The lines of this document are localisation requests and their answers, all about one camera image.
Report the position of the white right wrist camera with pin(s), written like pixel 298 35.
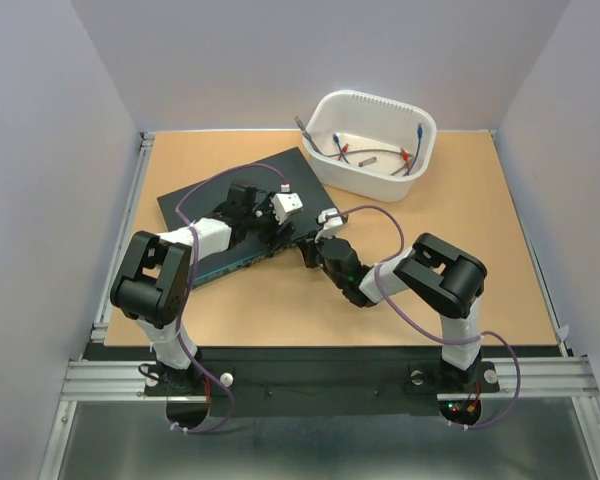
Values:
pixel 330 223

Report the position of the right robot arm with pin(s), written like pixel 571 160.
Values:
pixel 446 278

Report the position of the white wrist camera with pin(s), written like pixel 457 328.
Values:
pixel 330 223
pixel 286 205

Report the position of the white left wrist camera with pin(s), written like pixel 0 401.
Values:
pixel 286 205

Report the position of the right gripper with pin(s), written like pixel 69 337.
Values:
pixel 310 247

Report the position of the dark blue network switch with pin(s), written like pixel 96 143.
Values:
pixel 199 202

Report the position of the white plastic tub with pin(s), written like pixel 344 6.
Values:
pixel 348 126

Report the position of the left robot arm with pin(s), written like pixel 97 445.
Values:
pixel 154 278

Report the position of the small grey transceiver module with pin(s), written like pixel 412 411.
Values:
pixel 368 161

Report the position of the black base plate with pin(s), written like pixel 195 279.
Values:
pixel 324 381

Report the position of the aluminium frame rail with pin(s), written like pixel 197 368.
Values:
pixel 539 378

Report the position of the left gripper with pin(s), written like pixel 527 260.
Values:
pixel 270 239

